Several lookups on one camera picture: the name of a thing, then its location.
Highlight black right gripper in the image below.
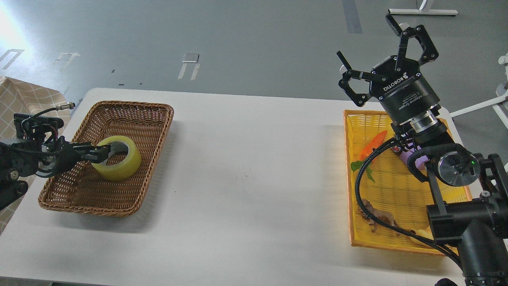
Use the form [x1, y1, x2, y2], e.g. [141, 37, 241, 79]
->
[337, 14, 441, 126]

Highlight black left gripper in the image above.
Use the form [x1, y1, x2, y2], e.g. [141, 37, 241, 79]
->
[36, 137, 111, 178]

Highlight yellow tape roll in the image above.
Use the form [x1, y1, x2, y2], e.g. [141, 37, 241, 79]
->
[91, 135, 141, 181]

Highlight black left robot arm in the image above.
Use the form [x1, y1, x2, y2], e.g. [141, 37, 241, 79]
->
[0, 102, 111, 209]

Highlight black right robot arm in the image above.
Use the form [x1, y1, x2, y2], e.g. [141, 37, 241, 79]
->
[337, 14, 507, 286]

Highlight brown wicker basket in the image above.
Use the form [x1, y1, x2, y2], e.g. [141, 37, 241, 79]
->
[38, 100, 174, 217]

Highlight orange toy carrot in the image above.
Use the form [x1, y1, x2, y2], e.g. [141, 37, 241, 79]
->
[350, 130, 388, 181]

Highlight white table leg base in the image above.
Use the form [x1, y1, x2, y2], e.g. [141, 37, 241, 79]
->
[388, 0, 459, 17]

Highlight purple can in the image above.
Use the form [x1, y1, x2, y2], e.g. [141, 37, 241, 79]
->
[391, 145, 429, 170]

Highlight beige checkered cloth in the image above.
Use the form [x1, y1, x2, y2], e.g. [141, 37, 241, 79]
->
[0, 76, 71, 234]

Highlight yellow plastic basket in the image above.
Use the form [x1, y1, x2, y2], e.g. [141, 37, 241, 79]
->
[344, 110, 473, 255]

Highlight brown toy lion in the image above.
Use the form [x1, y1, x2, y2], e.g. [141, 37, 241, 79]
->
[357, 199, 399, 233]

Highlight yellow toy croissant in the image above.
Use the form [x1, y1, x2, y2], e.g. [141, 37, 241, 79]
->
[409, 226, 434, 248]

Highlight white chair frame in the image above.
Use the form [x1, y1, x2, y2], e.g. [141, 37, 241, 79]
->
[449, 56, 508, 129]

